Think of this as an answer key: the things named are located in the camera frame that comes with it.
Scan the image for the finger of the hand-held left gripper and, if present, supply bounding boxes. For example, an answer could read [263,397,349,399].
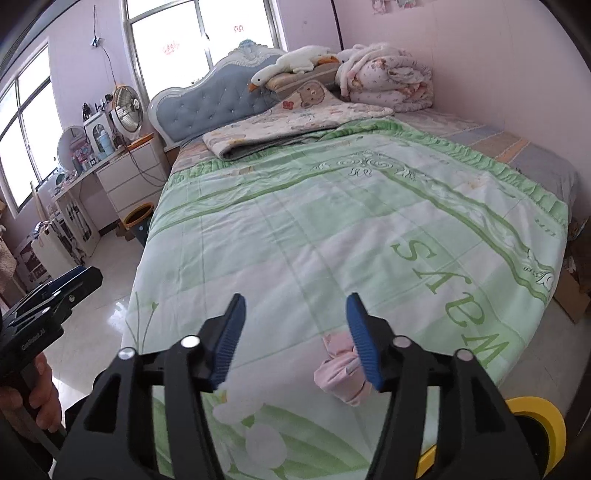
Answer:
[9,272,103,324]
[28,267,90,301]

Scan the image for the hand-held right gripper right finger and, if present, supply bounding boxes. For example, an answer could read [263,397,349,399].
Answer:
[346,292,541,480]

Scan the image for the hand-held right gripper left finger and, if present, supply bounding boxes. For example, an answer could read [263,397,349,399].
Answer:
[54,293,247,480]

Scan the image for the purple pink sock bundle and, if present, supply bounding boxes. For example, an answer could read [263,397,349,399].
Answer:
[314,332,372,407]

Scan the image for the yellow round bin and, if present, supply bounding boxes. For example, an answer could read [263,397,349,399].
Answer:
[416,396,568,480]

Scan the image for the person's left forearm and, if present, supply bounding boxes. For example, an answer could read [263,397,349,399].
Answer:
[0,406,51,480]

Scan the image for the person's left hand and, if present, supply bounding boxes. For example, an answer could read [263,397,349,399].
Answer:
[0,353,62,432]

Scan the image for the white suitcase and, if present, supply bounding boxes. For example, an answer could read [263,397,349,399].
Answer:
[32,222,70,278]

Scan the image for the dark blue waste basket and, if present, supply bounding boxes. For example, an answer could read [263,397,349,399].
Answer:
[126,202,154,243]

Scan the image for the person's black pants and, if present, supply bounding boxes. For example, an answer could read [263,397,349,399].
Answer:
[60,397,98,446]

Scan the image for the white desk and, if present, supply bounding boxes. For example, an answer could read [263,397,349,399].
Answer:
[48,159,121,259]

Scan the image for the green floral blanket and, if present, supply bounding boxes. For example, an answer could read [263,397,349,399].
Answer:
[119,117,570,480]

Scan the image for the pile of desk cosmetics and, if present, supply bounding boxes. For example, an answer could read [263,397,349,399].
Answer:
[48,138,100,190]

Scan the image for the white drawer cabinet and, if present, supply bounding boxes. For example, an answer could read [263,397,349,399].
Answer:
[96,138,169,222]

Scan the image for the round vanity mirror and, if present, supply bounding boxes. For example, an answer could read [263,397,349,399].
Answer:
[58,127,86,169]

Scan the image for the wide side window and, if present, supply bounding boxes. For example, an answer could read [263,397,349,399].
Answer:
[0,41,58,213]

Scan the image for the white cosmetics cabinet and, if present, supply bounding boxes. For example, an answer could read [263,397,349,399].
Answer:
[84,112,114,158]

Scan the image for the white electric fan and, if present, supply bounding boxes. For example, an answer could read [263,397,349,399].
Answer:
[112,85,154,149]

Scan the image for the open cardboard box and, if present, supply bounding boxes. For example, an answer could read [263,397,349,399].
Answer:
[551,265,591,324]

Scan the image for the beige bear print blanket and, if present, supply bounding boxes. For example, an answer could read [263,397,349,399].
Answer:
[202,79,395,161]

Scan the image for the blue tufted headboard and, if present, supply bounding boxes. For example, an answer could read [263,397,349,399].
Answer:
[148,41,287,148]

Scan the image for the striped bed sheet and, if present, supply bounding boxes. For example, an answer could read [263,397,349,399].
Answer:
[168,108,580,222]

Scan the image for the large four-pane window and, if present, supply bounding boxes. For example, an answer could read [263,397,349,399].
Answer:
[122,0,287,100]

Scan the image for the tan pillow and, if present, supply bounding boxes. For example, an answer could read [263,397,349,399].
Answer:
[268,65,342,100]

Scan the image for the pink floral quilt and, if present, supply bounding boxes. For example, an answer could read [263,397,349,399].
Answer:
[344,46,435,114]

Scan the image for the white goose plush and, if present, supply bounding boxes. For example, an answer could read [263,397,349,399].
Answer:
[248,45,340,92]

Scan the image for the black hanging wall cable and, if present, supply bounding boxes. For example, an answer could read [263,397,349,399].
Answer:
[91,4,121,88]

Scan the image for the group of cartoon wall posters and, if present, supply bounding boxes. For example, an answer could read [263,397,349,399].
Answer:
[372,0,430,14]

